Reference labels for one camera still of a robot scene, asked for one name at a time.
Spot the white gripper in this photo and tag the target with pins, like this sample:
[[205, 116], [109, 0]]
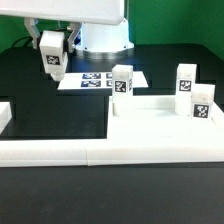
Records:
[[85, 11]]

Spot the white square tabletop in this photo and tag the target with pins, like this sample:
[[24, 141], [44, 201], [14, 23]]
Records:
[[147, 117]]

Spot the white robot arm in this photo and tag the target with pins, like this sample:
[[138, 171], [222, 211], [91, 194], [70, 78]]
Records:
[[103, 38]]

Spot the white marker sheet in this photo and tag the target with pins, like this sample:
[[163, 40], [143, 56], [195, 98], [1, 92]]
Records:
[[97, 80]]

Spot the white U-shaped fence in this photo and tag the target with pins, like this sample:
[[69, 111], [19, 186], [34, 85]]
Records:
[[110, 151]]

